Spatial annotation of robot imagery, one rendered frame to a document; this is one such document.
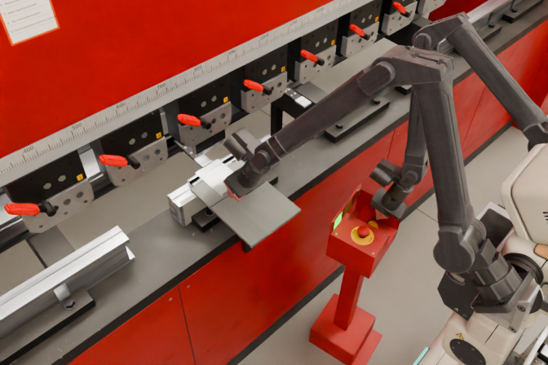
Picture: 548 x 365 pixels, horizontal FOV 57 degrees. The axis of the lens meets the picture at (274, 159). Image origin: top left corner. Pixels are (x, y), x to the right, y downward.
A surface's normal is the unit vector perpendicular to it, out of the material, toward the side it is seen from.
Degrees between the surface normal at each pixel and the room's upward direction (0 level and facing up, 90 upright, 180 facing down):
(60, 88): 90
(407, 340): 0
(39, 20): 90
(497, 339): 90
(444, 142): 77
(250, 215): 0
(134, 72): 90
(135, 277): 0
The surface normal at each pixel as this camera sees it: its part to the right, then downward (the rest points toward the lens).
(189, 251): 0.02, -0.70
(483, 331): -0.69, 0.51
